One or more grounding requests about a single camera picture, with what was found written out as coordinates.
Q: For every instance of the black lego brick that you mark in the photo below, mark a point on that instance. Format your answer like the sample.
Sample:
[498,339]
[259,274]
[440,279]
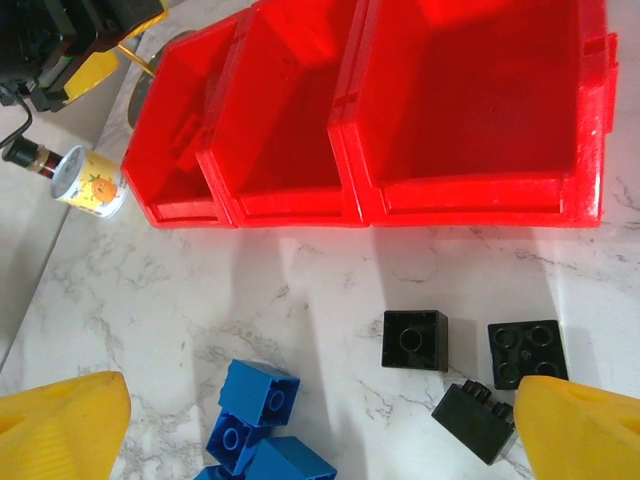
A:
[415,342]
[525,350]
[472,425]

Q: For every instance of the red plastic bin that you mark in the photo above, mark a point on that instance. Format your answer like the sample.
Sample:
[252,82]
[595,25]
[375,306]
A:
[280,100]
[170,100]
[475,100]

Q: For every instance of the dark spice bottle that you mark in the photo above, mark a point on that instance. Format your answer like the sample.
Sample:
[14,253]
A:
[35,159]

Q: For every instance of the blue lego brick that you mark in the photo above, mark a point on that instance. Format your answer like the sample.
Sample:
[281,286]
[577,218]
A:
[250,390]
[290,460]
[232,442]

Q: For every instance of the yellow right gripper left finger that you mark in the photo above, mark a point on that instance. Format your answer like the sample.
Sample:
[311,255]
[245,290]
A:
[60,430]

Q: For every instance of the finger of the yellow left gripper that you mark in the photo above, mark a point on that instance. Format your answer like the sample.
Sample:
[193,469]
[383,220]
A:
[147,20]
[92,72]

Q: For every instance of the pineapple label tin can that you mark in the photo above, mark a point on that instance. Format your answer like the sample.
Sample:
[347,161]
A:
[92,185]

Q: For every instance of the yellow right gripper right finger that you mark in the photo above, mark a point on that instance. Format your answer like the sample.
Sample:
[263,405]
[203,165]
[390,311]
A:
[585,435]

